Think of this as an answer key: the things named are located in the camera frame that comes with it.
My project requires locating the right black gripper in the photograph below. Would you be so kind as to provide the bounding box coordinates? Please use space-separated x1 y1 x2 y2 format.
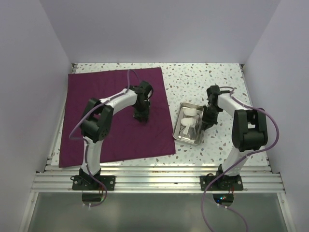
201 105 222 131

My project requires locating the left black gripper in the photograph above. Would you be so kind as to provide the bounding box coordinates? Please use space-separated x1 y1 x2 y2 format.
134 99 151 122

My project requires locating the white gauze pad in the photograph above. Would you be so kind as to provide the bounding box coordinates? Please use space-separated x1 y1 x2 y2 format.
183 108 197 117
181 117 197 127

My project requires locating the steel instrument tray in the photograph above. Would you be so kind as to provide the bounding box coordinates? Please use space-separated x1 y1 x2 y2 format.
173 102 204 145

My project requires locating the purple cloth mat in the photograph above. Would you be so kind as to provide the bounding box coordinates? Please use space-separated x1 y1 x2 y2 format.
59 67 176 168

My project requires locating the white bandage strip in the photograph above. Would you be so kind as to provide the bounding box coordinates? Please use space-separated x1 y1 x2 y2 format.
182 126 190 137

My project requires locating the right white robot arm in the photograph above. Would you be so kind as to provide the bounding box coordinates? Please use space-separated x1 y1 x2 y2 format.
200 85 268 191

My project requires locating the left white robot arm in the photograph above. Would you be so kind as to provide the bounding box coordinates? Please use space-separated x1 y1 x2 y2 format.
74 81 153 190

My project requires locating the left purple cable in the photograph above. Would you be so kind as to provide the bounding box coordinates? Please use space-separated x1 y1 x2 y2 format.
69 69 142 208

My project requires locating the purple cable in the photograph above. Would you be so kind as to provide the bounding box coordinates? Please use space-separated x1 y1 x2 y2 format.
199 86 280 232
69 69 142 208

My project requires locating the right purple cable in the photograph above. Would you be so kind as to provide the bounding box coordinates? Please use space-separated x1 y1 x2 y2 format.
199 86 280 232

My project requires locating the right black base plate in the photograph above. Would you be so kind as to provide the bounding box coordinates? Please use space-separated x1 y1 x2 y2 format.
199 174 244 191

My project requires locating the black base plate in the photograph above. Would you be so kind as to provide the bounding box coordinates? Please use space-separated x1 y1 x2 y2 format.
70 173 115 191
199 174 244 191

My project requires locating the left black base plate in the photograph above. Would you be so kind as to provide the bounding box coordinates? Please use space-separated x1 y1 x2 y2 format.
70 173 115 191

